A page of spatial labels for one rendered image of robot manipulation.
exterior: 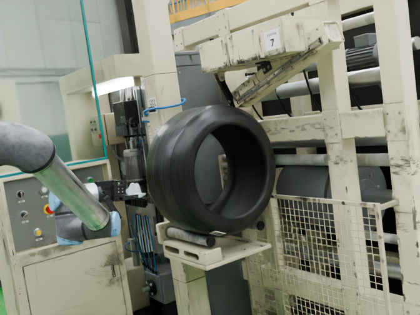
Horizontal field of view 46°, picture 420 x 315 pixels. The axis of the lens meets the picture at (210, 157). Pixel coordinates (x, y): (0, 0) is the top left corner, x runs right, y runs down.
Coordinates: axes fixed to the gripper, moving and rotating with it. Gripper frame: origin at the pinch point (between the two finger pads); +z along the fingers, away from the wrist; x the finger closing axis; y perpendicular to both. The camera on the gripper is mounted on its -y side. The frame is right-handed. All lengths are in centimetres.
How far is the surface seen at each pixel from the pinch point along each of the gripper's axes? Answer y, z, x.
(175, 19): 248, 363, 562
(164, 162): 13.0, 8.5, -3.8
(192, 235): -19.7, 25.0, 2.6
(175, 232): -20.1, 24.7, 17.2
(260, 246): -27, 54, -8
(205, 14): 243, 385, 502
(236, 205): -11, 56, 11
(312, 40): 61, 62, -37
